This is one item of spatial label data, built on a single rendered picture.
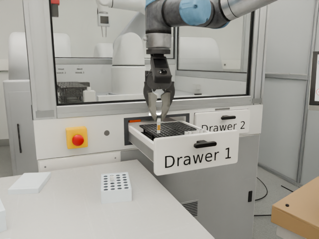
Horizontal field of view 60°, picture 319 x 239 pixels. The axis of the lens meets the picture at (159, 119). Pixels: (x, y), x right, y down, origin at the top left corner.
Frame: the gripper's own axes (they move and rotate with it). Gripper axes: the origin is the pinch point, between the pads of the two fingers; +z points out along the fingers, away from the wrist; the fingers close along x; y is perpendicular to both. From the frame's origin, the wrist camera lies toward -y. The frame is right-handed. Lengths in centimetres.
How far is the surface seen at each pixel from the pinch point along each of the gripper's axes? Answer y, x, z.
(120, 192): -9.5, 11.9, 18.9
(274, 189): 138, -128, 99
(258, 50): 42, -52, -22
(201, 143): -6.6, -11.6, 6.7
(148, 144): 4.7, 2.6, 9.9
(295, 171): 147, -153, 86
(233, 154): 0.2, -24.4, 12.8
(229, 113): 36, -37, 6
